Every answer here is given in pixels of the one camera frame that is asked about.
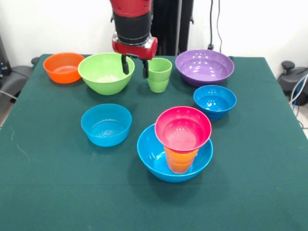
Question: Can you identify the green cup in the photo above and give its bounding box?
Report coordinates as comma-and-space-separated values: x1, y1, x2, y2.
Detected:
146, 57, 173, 93

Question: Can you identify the black pedestal leg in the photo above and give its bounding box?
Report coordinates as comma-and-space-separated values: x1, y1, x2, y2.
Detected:
0, 56, 40, 97
276, 60, 308, 106

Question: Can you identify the dark green table cloth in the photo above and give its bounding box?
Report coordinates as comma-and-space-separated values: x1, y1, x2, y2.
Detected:
0, 54, 308, 231

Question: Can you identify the small pink bowl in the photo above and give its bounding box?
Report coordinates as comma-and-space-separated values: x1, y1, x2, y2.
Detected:
154, 106, 213, 154

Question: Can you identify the large purple bowl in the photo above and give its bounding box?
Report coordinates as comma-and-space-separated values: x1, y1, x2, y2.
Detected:
175, 49, 235, 88

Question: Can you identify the small dark blue bowl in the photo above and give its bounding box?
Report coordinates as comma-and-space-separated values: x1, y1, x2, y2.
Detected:
193, 85, 237, 120

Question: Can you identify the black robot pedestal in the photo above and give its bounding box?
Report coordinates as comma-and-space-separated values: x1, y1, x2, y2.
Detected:
110, 0, 194, 56

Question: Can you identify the large light blue bowl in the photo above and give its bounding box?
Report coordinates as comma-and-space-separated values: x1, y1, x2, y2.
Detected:
136, 123, 214, 183

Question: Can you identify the small light blue bowl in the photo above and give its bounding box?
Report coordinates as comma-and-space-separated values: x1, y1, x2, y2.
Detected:
80, 103, 133, 147

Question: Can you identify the orange cup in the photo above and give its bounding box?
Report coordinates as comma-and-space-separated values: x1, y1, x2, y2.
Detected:
164, 145, 200, 174

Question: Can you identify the floor cable tangle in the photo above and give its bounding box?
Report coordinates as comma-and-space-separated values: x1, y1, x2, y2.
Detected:
290, 73, 308, 128

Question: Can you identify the orange bowl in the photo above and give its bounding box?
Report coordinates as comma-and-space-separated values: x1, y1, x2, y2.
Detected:
43, 52, 85, 84

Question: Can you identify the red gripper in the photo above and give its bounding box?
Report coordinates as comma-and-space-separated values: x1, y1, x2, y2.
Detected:
112, 33, 159, 79

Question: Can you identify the large green bowl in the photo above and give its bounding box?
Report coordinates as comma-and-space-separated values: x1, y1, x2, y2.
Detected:
77, 52, 136, 96

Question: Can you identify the black cable with plug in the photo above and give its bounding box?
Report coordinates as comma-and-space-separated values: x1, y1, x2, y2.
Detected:
207, 0, 224, 51

